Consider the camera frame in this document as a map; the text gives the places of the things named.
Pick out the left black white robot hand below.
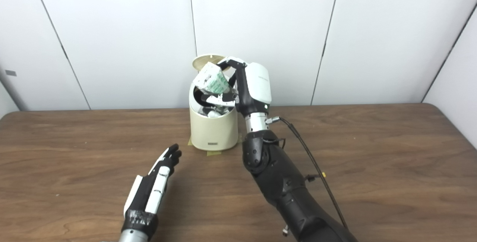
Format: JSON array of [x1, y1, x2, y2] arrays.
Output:
[[123, 144, 182, 239]]

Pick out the white green milk carton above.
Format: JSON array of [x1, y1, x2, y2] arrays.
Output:
[[192, 63, 231, 95]]

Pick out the cream-colored bin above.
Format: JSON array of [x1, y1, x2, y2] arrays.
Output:
[[189, 54, 239, 151]]

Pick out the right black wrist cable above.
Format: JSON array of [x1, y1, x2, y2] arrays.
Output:
[[265, 116, 349, 229]]

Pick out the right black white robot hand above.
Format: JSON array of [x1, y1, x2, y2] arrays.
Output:
[[201, 56, 272, 117]]

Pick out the round cream bin lid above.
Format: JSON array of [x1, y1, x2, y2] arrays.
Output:
[[192, 54, 225, 72]]

